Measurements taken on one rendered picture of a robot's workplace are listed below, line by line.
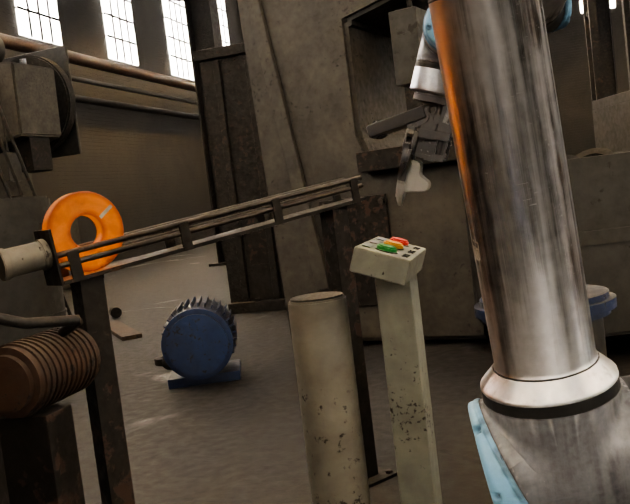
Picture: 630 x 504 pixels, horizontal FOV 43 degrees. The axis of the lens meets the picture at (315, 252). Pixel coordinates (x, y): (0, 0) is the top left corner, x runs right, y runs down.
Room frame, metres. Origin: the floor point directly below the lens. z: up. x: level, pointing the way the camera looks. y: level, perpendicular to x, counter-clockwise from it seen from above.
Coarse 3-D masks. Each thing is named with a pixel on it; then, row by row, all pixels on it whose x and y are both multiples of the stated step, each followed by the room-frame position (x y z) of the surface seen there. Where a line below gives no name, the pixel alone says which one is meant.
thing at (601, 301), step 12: (588, 288) 1.86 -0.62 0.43; (600, 288) 1.84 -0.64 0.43; (480, 300) 1.88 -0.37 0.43; (588, 300) 1.73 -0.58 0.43; (600, 300) 1.75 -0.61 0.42; (612, 300) 1.76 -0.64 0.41; (480, 312) 1.82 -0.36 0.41; (600, 312) 1.72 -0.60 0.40; (600, 324) 1.78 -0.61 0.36; (600, 336) 1.77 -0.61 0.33; (600, 348) 1.77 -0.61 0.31
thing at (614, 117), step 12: (612, 96) 4.85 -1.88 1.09; (624, 96) 4.70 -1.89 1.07; (600, 108) 5.03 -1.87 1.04; (612, 108) 4.86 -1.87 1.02; (624, 108) 4.71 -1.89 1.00; (600, 120) 5.03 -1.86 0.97; (612, 120) 4.87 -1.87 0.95; (624, 120) 4.72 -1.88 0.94; (600, 132) 5.05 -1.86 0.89; (612, 132) 4.88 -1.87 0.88; (624, 132) 4.73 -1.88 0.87; (600, 144) 5.06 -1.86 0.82; (612, 144) 4.90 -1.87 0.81; (624, 144) 4.75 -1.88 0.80
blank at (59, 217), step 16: (80, 192) 1.56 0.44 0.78; (64, 208) 1.54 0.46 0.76; (80, 208) 1.56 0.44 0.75; (96, 208) 1.58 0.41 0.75; (112, 208) 1.60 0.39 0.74; (48, 224) 1.52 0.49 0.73; (64, 224) 1.54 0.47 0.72; (96, 224) 1.60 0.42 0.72; (112, 224) 1.60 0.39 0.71; (64, 240) 1.53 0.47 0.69; (96, 240) 1.60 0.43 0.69; (80, 256) 1.55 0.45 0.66; (112, 256) 1.59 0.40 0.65
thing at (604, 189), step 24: (576, 168) 2.77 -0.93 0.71; (600, 168) 2.77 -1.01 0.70; (624, 168) 2.77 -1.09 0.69; (576, 192) 2.77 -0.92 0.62; (600, 192) 2.77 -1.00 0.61; (624, 192) 2.77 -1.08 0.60; (576, 216) 2.77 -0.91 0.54; (600, 216) 2.77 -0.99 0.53; (624, 216) 2.77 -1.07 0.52; (600, 240) 2.76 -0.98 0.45; (624, 240) 2.76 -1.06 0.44; (600, 264) 2.77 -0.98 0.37; (624, 264) 2.77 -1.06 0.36; (624, 288) 2.77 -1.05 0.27; (624, 312) 2.77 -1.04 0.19
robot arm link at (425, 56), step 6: (420, 42) 1.50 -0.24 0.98; (420, 48) 1.49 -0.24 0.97; (426, 48) 1.48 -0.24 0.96; (420, 54) 1.49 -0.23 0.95; (426, 54) 1.47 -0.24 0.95; (432, 54) 1.47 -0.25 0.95; (420, 60) 1.49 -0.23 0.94; (426, 60) 1.47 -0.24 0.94; (432, 60) 1.47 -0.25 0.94; (438, 60) 1.46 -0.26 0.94; (426, 66) 1.47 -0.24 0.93; (432, 66) 1.47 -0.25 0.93; (438, 66) 1.46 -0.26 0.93
